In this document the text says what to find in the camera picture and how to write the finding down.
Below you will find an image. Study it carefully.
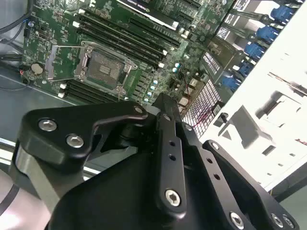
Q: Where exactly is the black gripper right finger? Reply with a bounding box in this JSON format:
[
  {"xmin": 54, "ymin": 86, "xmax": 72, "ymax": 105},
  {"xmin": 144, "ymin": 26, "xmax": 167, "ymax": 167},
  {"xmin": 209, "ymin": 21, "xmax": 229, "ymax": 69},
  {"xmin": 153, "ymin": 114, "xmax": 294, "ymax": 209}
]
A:
[{"xmin": 170, "ymin": 98, "xmax": 300, "ymax": 230}]

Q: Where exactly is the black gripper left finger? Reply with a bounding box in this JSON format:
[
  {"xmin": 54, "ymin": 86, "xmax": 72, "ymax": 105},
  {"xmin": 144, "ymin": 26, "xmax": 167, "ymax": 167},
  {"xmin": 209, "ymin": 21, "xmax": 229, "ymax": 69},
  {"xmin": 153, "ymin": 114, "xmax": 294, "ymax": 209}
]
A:
[{"xmin": 18, "ymin": 93, "xmax": 188, "ymax": 216}]

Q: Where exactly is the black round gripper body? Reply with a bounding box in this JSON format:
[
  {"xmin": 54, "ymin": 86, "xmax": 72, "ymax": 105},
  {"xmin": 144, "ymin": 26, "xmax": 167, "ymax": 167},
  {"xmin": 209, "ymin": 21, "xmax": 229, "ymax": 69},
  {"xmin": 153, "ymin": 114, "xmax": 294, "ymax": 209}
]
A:
[{"xmin": 47, "ymin": 119, "xmax": 224, "ymax": 230}]

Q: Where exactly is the metal socket cover frame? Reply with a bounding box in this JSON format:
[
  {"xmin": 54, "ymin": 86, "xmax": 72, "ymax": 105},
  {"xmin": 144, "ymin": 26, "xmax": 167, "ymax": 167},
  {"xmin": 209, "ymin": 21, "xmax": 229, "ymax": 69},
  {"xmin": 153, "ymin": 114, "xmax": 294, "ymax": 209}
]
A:
[{"xmin": 46, "ymin": 44, "xmax": 94, "ymax": 81}]

